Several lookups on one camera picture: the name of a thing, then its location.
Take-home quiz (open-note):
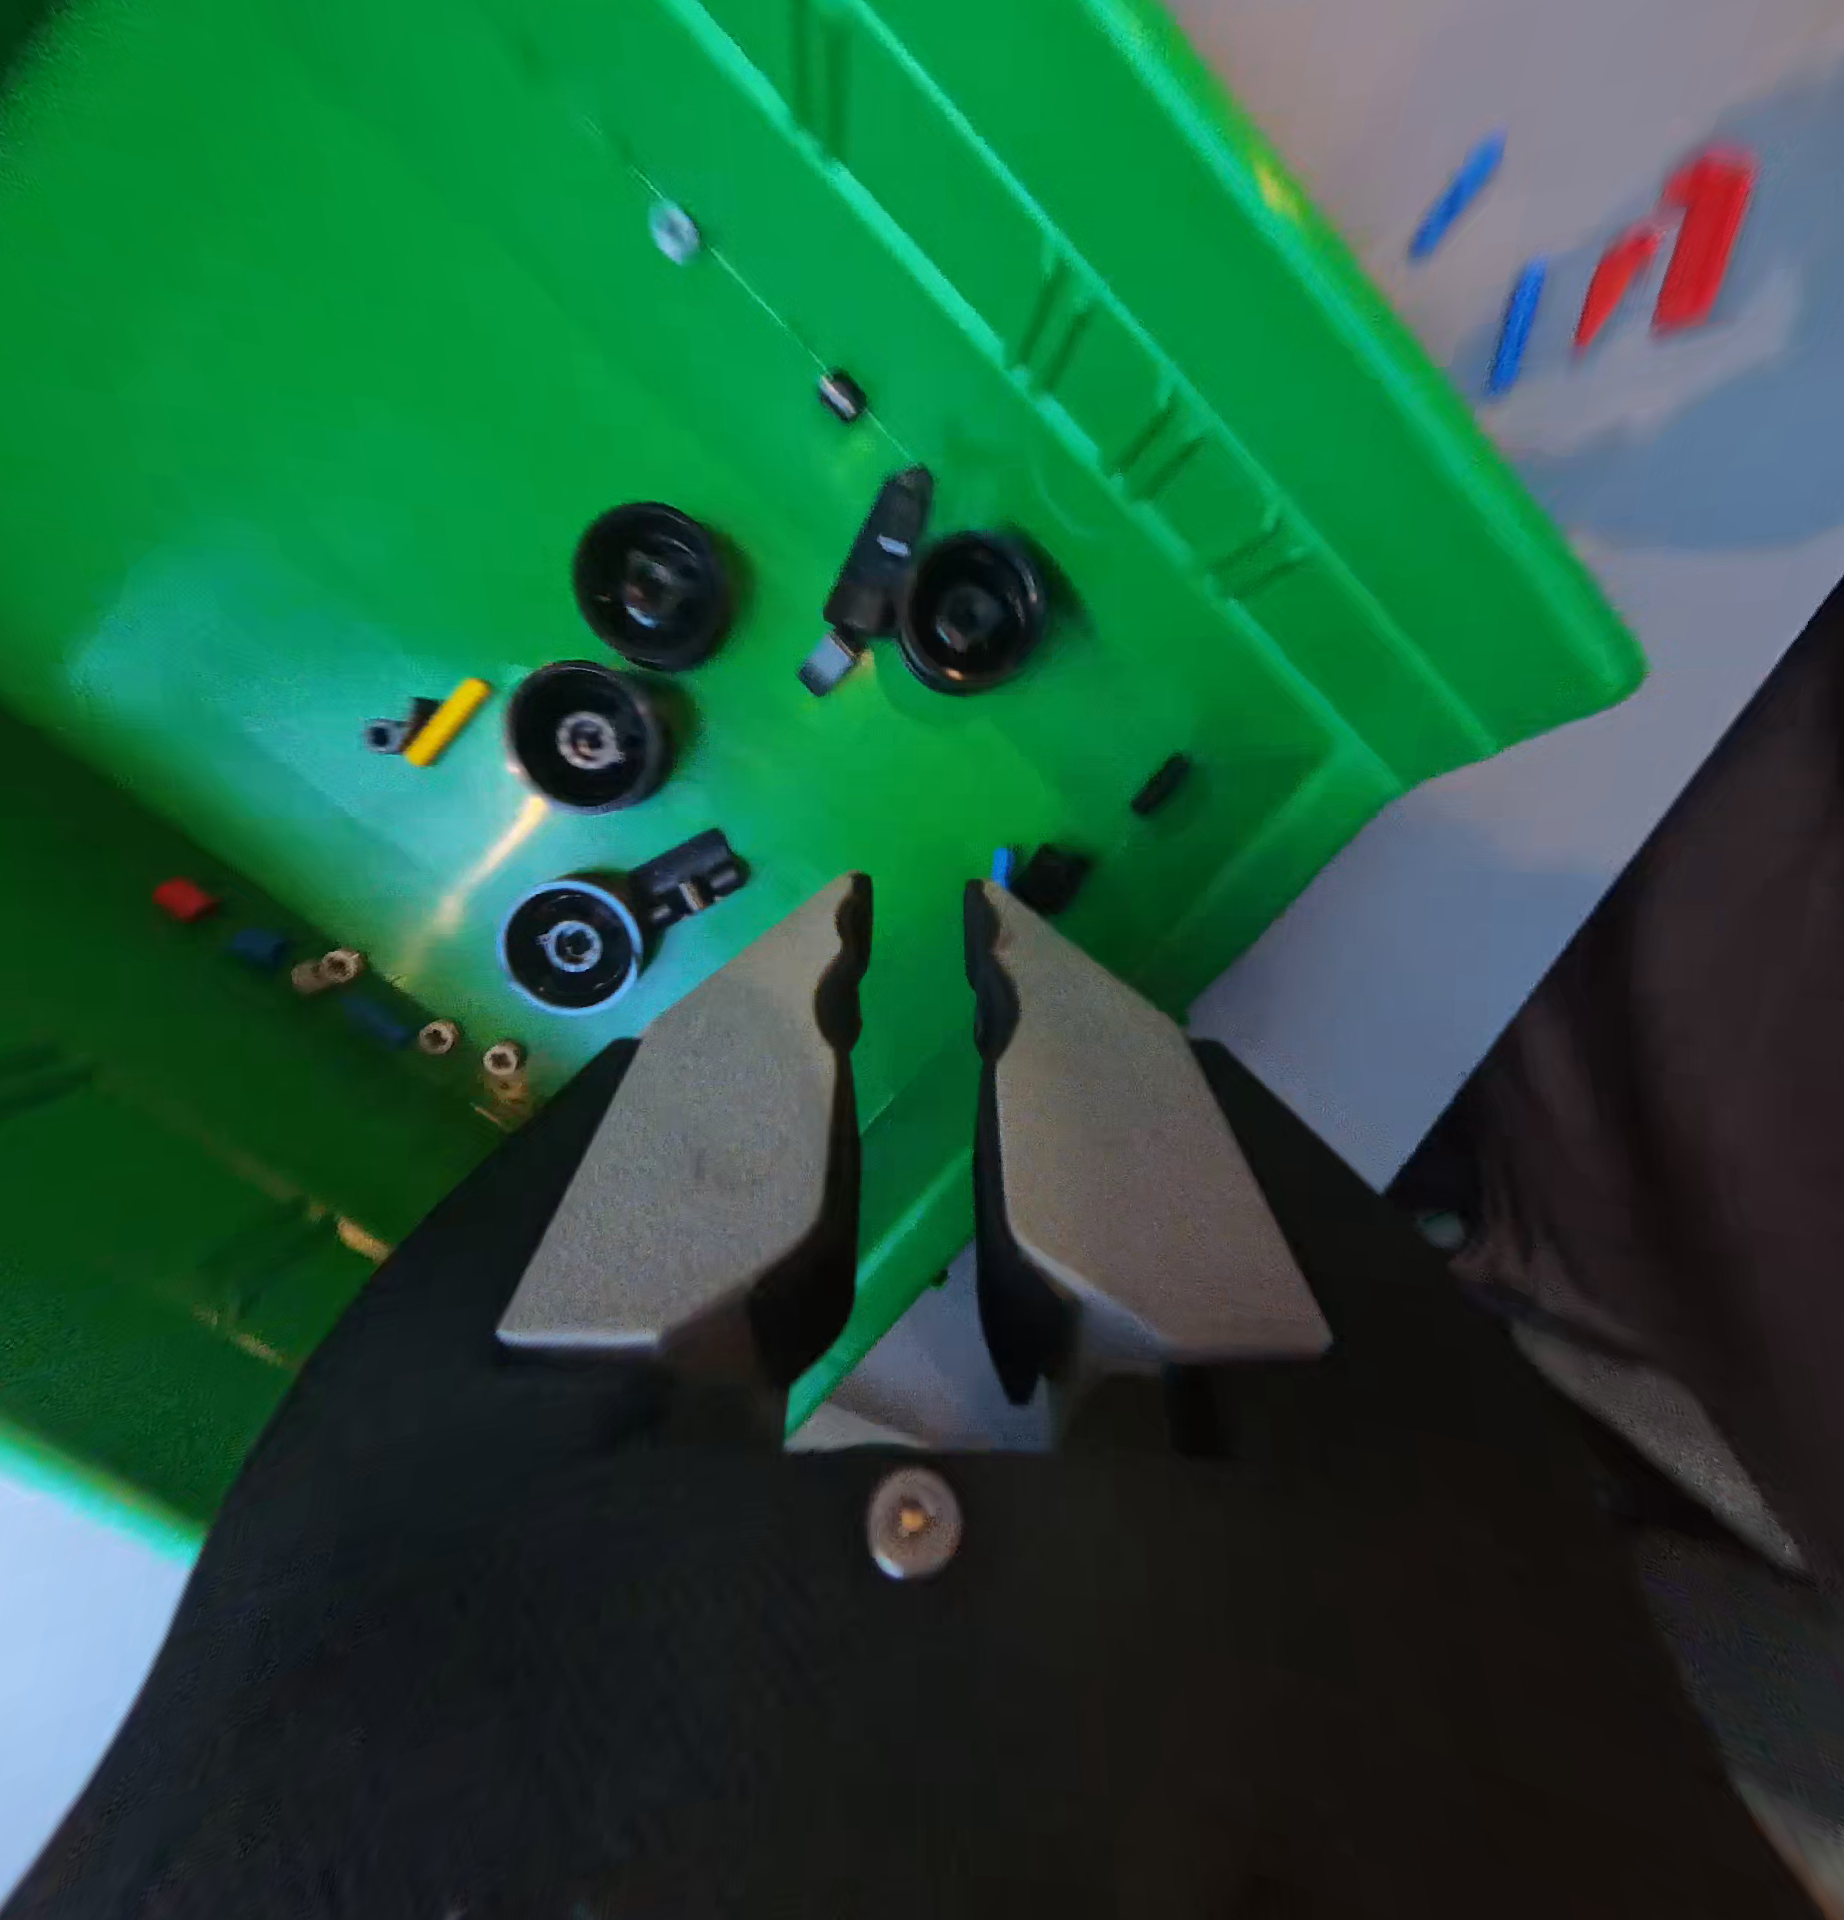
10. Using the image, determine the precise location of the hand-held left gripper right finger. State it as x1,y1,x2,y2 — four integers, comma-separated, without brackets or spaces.
961,876,1336,1451

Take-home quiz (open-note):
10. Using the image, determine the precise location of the long black connector piece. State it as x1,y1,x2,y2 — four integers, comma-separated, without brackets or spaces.
797,465,936,700

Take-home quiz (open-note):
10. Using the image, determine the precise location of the black joint piece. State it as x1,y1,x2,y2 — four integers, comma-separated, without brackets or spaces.
628,828,752,924

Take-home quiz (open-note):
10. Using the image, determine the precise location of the red angled beam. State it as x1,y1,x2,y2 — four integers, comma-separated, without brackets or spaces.
1649,142,1761,341

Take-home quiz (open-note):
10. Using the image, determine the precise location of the red cone piece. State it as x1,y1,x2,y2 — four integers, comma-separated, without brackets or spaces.
1570,225,1666,355

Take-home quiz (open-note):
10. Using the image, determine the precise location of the grey desk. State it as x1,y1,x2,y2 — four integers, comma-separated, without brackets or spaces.
0,0,1844,1920

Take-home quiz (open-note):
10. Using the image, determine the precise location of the green plastic bin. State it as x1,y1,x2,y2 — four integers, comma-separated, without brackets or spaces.
0,0,1649,1563

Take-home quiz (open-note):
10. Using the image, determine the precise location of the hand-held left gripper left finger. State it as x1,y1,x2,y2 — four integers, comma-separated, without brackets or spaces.
496,871,880,1446

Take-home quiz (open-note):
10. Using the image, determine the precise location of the black wheel rim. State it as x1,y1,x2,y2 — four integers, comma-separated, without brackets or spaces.
894,528,1061,697
505,660,693,817
568,498,752,675
498,876,646,1021

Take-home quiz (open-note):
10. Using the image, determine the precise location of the yellow axle pin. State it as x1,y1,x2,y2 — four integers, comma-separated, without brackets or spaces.
400,679,494,769

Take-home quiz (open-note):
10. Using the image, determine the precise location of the person's brown sweater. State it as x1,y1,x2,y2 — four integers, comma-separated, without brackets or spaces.
1387,524,1844,1519

